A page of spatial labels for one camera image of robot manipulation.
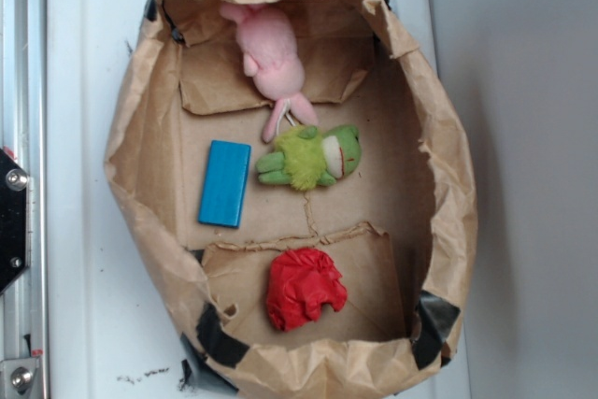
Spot green plush frog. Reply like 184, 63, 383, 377
255, 124, 362, 192

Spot silver corner bracket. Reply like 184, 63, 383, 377
1, 357, 43, 399

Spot blue wooden block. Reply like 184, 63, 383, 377
197, 140, 251, 228

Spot black metal bracket plate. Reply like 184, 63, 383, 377
0, 149, 30, 293

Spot pink plush bunny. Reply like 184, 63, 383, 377
219, 3, 319, 143

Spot red crumpled paper ball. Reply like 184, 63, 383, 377
265, 248, 348, 332

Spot aluminium frame rail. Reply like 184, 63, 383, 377
1, 0, 50, 398

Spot brown paper-lined cardboard box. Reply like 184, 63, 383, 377
105, 0, 477, 398

